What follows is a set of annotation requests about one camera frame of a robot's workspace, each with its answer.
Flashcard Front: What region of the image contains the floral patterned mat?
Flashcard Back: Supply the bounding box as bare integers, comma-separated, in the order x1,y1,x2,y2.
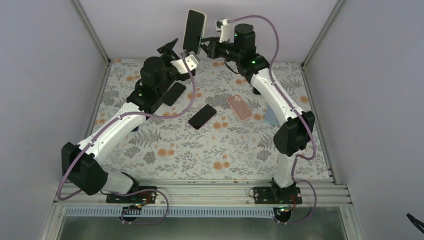
80,58,332,181

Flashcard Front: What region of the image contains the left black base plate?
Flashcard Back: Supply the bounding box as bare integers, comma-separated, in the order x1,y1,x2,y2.
105,186,157,205

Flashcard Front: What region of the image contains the pink phone case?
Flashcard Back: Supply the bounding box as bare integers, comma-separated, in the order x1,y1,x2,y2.
227,94,253,121

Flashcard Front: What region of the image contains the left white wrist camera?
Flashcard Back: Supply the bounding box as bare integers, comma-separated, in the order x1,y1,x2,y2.
170,53,200,74

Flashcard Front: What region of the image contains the aluminium rail frame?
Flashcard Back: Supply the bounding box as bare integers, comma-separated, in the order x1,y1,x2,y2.
52,180,353,208

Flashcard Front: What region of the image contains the perforated cable duct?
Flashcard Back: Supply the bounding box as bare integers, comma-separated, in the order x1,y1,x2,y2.
65,206,275,218

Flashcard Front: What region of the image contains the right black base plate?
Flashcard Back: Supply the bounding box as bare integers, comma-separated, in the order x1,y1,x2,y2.
252,186,303,205

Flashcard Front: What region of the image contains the black object at corner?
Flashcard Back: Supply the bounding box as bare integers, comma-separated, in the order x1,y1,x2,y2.
406,213,424,234

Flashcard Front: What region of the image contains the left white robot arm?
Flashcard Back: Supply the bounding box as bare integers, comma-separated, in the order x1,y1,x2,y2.
56,39,200,203

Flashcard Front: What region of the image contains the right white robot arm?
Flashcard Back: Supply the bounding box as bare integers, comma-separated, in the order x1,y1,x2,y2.
201,18,315,204

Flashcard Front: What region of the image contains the black phone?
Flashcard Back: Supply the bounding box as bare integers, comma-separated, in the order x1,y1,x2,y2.
188,104,217,130

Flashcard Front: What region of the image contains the light blue phone case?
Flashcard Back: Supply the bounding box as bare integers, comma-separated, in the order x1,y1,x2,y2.
264,105,279,125

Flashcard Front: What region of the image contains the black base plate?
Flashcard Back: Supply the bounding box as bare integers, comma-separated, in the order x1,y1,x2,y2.
105,186,157,205
252,186,303,205

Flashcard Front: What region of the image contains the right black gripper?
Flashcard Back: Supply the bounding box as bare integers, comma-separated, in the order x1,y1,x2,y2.
199,36,243,62

